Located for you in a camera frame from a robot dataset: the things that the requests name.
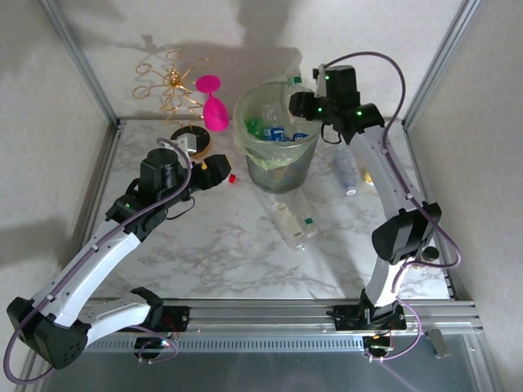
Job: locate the pink plastic goblet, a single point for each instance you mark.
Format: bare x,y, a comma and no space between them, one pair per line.
213,112

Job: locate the grey metal mesh bin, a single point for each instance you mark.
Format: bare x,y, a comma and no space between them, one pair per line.
282,179

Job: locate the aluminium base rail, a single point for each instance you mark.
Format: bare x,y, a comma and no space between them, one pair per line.
253,316

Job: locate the aluminium side rail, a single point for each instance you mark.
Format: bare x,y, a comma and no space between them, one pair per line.
445,228
100,175

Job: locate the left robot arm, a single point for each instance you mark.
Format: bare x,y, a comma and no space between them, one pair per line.
81,277

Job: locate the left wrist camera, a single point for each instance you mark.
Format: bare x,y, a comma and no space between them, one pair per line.
187,145

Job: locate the aluminium frame post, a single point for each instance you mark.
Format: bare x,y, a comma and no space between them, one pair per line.
81,61
440,61

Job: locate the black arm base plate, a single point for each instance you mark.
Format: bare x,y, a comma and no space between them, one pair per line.
343,316
177,318

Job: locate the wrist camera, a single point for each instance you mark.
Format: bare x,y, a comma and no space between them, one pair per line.
187,145
322,83

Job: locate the translucent plastic bin liner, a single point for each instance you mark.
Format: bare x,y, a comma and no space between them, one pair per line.
253,149

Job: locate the grey metal bracket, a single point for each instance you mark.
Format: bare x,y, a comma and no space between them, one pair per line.
438,343

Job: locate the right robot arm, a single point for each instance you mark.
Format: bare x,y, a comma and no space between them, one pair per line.
380,163

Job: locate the small black gold object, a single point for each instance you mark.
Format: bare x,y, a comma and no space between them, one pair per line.
430,254

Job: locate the clear bottle beige label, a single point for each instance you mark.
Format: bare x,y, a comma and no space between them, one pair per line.
286,216

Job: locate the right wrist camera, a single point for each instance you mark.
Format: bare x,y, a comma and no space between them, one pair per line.
322,83

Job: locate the clear bottle purple label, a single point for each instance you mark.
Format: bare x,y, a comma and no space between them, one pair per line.
345,171

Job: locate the black connector box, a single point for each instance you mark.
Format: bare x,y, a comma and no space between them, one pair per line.
153,345
378,345

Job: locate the red bottle cap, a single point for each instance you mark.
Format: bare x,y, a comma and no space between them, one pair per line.
233,178

